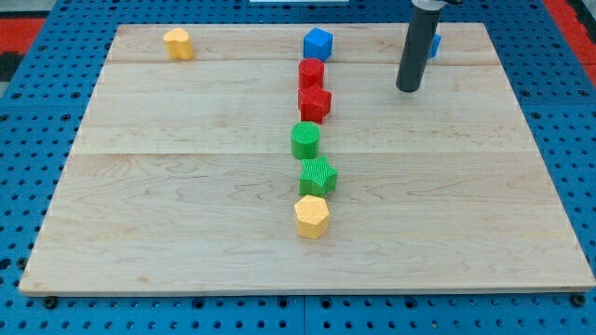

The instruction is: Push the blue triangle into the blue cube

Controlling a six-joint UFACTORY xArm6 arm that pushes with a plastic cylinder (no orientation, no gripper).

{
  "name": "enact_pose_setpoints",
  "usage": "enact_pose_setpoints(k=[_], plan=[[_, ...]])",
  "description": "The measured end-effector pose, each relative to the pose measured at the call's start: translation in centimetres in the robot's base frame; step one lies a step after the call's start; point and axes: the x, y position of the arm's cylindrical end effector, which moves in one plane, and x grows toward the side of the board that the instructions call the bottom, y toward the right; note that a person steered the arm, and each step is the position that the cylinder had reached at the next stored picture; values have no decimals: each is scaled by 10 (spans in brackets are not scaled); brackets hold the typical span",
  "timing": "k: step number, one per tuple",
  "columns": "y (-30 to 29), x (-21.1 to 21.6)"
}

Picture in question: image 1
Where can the blue cube block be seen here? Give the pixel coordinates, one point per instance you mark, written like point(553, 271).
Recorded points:
point(317, 44)

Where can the blue triangle block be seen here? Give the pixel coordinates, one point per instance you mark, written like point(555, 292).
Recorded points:
point(434, 46)

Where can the green star block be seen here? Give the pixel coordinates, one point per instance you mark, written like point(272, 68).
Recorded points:
point(318, 177)

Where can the green cylinder block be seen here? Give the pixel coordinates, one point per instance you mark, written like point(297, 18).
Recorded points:
point(305, 138)

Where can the yellow hexagon block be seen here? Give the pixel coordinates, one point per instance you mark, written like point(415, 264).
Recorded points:
point(312, 216)

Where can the red star block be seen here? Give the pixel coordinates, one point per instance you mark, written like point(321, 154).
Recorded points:
point(314, 103)

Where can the red cylinder block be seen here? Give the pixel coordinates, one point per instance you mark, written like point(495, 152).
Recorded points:
point(311, 73)

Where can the light wooden board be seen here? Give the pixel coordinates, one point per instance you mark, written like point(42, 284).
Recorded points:
point(181, 182)

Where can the yellow heart block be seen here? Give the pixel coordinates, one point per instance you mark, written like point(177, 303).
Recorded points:
point(178, 44)

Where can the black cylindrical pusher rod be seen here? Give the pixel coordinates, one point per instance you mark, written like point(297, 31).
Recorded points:
point(418, 42)

